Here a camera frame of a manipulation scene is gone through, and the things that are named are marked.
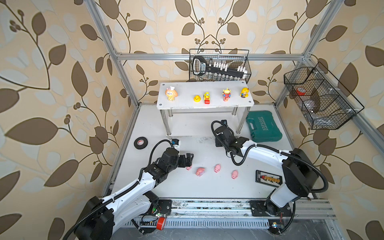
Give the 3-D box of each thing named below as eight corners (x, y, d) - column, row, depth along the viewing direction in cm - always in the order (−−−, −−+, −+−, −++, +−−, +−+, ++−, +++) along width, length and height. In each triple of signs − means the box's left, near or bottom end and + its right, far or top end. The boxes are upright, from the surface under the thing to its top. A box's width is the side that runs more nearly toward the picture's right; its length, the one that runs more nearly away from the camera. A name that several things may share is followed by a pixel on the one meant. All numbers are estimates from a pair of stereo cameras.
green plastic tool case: (252, 142, 101) (254, 137, 96) (244, 114, 116) (246, 110, 112) (281, 142, 101) (284, 137, 96) (269, 114, 116) (272, 110, 112)
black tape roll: (134, 149, 99) (132, 147, 97) (137, 139, 104) (135, 136, 102) (146, 149, 99) (145, 147, 97) (149, 139, 104) (148, 136, 102)
